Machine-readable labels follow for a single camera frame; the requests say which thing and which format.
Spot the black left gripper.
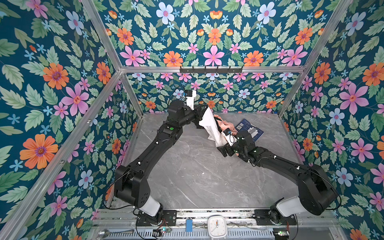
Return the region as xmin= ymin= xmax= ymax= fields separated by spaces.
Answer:
xmin=177 ymin=101 xmax=208 ymax=127

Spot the white cloth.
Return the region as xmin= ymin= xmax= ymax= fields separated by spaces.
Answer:
xmin=199 ymin=108 xmax=228 ymax=147

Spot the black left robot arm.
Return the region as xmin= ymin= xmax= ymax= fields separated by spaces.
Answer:
xmin=114 ymin=100 xmax=209 ymax=225

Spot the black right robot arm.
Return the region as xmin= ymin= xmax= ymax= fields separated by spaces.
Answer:
xmin=218 ymin=129 xmax=340 ymax=225

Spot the pink cloth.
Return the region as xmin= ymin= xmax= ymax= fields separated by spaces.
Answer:
xmin=214 ymin=115 xmax=238 ymax=136

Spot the navy blue patterned cloth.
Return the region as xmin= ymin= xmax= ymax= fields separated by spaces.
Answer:
xmin=235 ymin=119 xmax=264 ymax=142

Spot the white analog clock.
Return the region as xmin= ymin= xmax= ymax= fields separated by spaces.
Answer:
xmin=207 ymin=215 xmax=228 ymax=240

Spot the blue small box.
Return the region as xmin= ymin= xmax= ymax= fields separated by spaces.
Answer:
xmin=186 ymin=219 xmax=193 ymax=233

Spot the green circuit board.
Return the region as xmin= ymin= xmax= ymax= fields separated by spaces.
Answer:
xmin=153 ymin=227 xmax=173 ymax=237

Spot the metal spoon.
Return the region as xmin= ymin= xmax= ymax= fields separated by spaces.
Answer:
xmin=96 ymin=229 xmax=134 ymax=240

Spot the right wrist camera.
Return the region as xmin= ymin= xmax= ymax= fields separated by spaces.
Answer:
xmin=222 ymin=128 xmax=237 ymax=146

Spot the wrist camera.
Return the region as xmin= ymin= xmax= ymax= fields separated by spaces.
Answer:
xmin=222 ymin=128 xmax=237 ymax=146
xmin=184 ymin=90 xmax=197 ymax=111

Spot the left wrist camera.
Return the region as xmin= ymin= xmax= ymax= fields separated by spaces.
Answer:
xmin=184 ymin=90 xmax=197 ymax=111

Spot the black hook rail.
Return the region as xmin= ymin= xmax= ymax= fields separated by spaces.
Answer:
xmin=179 ymin=66 xmax=243 ymax=74

